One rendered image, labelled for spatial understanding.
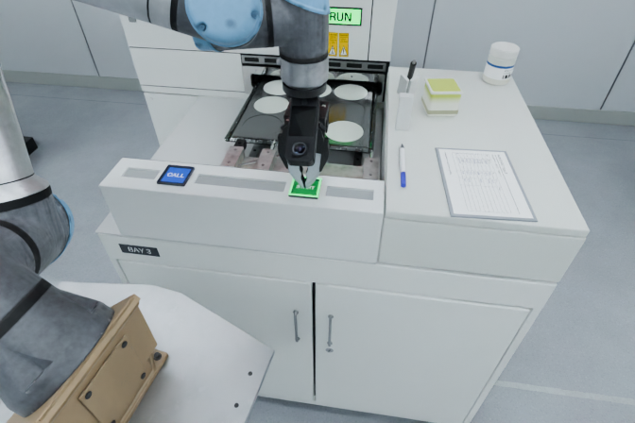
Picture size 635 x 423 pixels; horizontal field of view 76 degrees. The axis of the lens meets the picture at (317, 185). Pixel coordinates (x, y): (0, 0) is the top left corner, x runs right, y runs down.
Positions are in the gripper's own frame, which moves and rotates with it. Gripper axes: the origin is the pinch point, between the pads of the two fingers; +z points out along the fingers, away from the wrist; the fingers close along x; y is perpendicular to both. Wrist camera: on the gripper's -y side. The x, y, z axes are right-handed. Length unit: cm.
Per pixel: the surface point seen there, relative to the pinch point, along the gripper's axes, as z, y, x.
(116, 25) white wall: 48, 207, 168
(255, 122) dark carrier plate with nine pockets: 7.8, 32.5, 18.9
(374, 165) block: 6.9, 16.8, -13.1
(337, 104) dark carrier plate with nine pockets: 7.8, 45.3, -1.7
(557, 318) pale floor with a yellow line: 97, 46, -94
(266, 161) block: 6.9, 14.7, 11.4
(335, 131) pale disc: 7.7, 30.9, -2.8
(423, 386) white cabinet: 66, -4, -33
